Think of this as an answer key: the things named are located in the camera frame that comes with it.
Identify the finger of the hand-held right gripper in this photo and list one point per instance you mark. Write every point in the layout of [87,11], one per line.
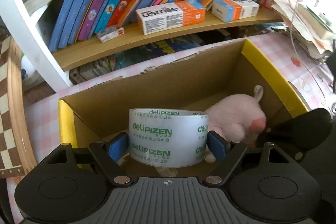
[307,129]

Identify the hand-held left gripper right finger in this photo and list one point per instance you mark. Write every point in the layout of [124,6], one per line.
[216,145]

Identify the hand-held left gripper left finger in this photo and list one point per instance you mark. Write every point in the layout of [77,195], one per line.
[116,146]

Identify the pink plush pig toy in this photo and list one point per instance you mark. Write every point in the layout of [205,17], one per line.
[231,113]

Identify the clear packing tape roll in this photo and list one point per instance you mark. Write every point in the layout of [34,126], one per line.
[157,134]

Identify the yellow cardboard box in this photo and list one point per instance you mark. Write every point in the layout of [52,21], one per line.
[157,90]

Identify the stack of flat books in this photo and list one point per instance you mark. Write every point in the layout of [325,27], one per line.
[157,50]

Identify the stack of papers and books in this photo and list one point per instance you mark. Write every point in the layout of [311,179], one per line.
[309,19]

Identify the wooden chessboard case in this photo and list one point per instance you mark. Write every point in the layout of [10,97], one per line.
[10,108]

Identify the small red white box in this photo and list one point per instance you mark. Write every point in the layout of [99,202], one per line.
[110,33]

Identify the long white orange box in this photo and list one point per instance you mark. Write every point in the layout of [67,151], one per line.
[162,16]

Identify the white orange box with blue stripe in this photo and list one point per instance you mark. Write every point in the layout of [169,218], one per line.
[236,8]

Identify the white frame wooden bookshelf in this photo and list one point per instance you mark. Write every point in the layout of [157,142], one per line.
[26,29]

